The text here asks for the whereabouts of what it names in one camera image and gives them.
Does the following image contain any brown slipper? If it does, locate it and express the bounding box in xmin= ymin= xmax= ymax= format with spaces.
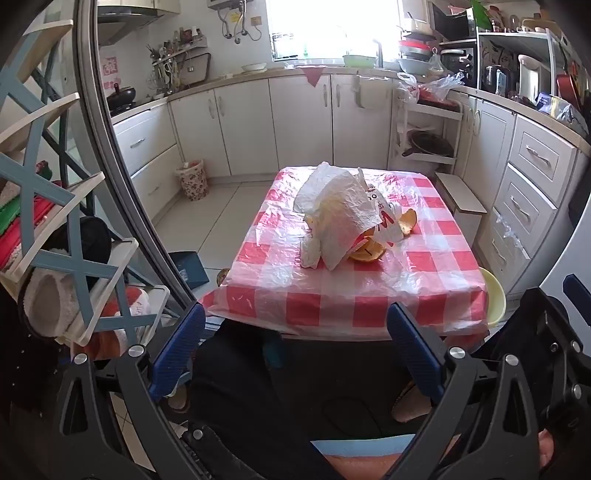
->
xmin=166 ymin=385 xmax=192 ymax=414
xmin=392 ymin=383 xmax=432 ymax=423

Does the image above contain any range hood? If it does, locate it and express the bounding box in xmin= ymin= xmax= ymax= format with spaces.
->
xmin=97 ymin=0 xmax=181 ymax=47

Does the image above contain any stack of basins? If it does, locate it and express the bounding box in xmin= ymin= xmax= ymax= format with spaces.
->
xmin=397 ymin=39 xmax=437 ymax=77

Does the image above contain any white appliance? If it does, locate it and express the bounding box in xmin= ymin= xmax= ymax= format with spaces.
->
xmin=517 ymin=54 xmax=552 ymax=100

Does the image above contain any green board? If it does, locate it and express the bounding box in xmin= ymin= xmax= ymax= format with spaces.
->
xmin=471 ymin=0 xmax=492 ymax=31

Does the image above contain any white drawer cabinet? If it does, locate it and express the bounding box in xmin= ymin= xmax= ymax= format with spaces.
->
xmin=450 ymin=90 xmax=591 ymax=296
xmin=113 ymin=104 xmax=185 ymax=222

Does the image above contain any small orange peel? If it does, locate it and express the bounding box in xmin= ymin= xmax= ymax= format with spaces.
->
xmin=398 ymin=209 xmax=419 ymax=237

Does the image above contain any yellow plastic stool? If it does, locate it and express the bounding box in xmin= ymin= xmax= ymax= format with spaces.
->
xmin=478 ymin=267 xmax=507 ymax=326

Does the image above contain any grey metal door frame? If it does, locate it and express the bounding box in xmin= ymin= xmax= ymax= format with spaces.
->
xmin=76 ymin=0 xmax=197 ymax=317

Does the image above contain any utensil rack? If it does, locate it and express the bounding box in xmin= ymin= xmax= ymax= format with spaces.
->
xmin=148 ymin=28 xmax=213 ymax=93

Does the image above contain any grey fluffy slipper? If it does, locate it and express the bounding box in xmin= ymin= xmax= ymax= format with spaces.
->
xmin=21 ymin=268 xmax=81 ymax=337

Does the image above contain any orange citrus fruit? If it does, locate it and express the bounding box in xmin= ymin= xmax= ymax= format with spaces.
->
xmin=346 ymin=240 xmax=389 ymax=264

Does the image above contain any white blue shoe rack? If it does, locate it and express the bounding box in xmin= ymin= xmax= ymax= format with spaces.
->
xmin=0 ymin=18 xmax=171 ymax=347

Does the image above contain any clear plastic bag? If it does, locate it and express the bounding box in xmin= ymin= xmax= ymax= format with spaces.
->
xmin=397 ymin=71 xmax=465 ymax=102

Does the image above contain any white trolley shelf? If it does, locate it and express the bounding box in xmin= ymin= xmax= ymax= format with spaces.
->
xmin=390 ymin=88 xmax=464 ymax=174

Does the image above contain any red white shoe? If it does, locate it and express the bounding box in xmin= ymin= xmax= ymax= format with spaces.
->
xmin=99 ymin=286 xmax=151 ymax=319

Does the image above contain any white wooden box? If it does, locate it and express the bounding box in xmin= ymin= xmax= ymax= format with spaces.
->
xmin=435 ymin=172 xmax=488 ymax=241

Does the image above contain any metal shelf rack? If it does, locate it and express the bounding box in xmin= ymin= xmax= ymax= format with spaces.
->
xmin=475 ymin=30 xmax=568 ymax=100

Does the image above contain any dark frying pan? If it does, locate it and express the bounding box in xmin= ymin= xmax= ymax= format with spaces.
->
xmin=402 ymin=130 xmax=455 ymax=158

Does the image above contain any blue foil bag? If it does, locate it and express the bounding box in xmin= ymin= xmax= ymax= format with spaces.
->
xmin=536 ymin=92 xmax=583 ymax=125

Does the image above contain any white door cabinet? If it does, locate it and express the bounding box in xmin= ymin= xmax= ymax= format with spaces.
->
xmin=168 ymin=74 xmax=399 ymax=178

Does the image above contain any black toaster oven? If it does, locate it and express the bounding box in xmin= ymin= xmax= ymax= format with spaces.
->
xmin=438 ymin=39 xmax=478 ymax=88

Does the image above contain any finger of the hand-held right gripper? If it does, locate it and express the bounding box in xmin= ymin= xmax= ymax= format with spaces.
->
xmin=561 ymin=274 xmax=591 ymax=300
xmin=519 ymin=287 xmax=591 ymax=416

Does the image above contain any red white paper packet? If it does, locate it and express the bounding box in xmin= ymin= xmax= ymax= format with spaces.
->
xmin=365 ymin=185 xmax=407 ymax=247

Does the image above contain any red white checkered tablecloth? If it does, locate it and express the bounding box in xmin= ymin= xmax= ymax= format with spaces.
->
xmin=198 ymin=165 xmax=491 ymax=340

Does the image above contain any floral wastebasket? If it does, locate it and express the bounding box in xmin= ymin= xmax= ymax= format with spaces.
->
xmin=174 ymin=159 xmax=209 ymax=202

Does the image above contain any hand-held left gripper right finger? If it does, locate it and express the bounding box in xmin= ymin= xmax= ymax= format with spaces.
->
xmin=387 ymin=303 xmax=541 ymax=480

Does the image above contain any black shoe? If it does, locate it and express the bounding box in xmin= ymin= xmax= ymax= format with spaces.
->
xmin=51 ymin=217 xmax=114 ymax=278

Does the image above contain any window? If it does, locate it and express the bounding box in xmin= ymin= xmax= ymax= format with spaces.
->
xmin=265 ymin=0 xmax=402 ymax=63

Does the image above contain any dark blue box on floor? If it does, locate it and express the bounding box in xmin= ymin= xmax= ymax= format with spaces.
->
xmin=168 ymin=250 xmax=209 ymax=291

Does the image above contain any black kettle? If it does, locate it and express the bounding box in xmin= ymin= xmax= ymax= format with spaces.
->
xmin=482 ymin=65 xmax=511 ymax=95

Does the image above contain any black wok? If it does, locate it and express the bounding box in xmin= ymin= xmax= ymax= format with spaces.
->
xmin=107 ymin=85 xmax=138 ymax=109

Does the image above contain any pink wall sticker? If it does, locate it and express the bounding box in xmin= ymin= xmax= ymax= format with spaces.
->
xmin=102 ymin=56 xmax=122 ymax=89

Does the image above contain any black microwave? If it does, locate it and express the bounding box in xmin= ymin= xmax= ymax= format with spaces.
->
xmin=431 ymin=2 xmax=476 ymax=40

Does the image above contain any pink hanging cloth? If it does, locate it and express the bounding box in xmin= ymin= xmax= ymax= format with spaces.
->
xmin=295 ymin=66 xmax=329 ymax=88

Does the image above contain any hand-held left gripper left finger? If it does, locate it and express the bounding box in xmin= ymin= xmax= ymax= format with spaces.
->
xmin=46 ymin=302 xmax=206 ymax=480

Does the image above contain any white hanging bin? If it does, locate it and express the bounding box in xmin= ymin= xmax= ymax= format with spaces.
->
xmin=355 ymin=75 xmax=393 ymax=110

